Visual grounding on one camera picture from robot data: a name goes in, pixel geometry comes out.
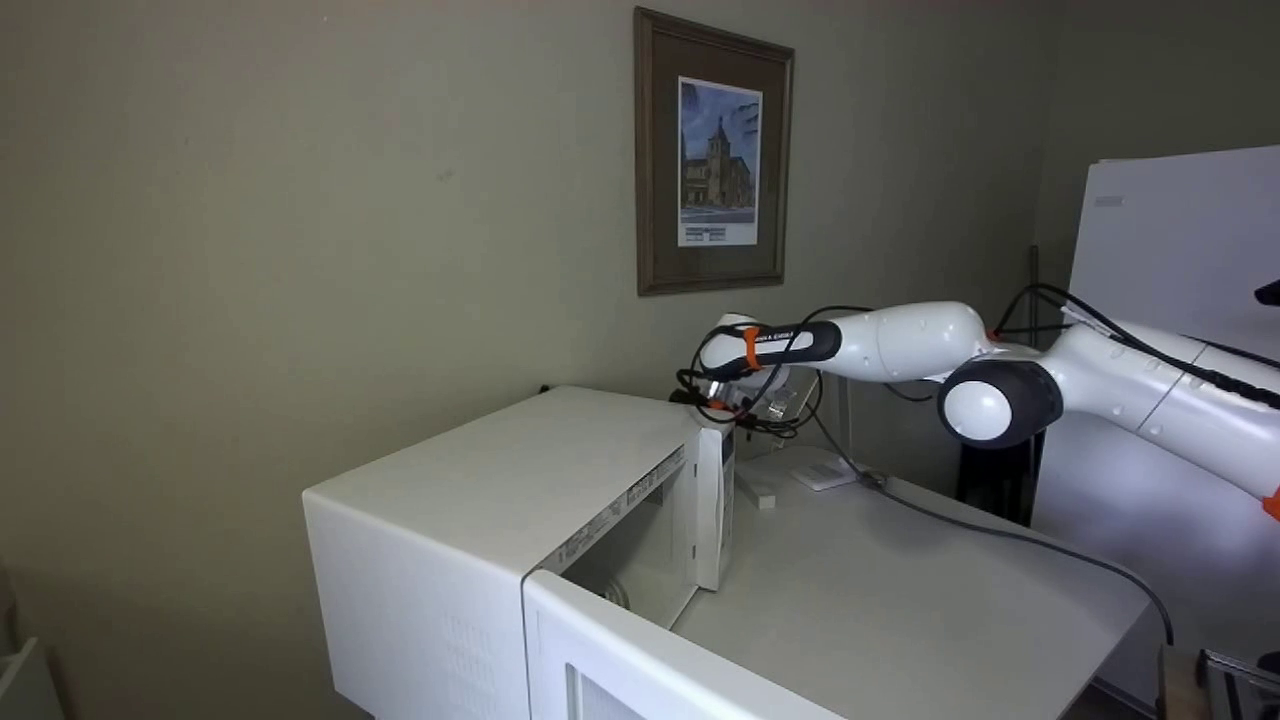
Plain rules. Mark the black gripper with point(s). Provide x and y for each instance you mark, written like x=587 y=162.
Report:
x=746 y=394

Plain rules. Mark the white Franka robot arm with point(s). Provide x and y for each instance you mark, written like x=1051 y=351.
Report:
x=907 y=340

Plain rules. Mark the microwave door with window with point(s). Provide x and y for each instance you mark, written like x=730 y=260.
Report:
x=640 y=663

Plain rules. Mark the white microwave oven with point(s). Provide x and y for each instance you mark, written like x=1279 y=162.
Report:
x=465 y=505

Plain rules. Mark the black stand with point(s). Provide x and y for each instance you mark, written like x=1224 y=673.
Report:
x=1003 y=480

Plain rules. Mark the white panel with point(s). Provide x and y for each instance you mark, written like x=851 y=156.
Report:
x=1186 y=224

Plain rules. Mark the framed wall picture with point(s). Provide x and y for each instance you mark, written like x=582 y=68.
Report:
x=713 y=147

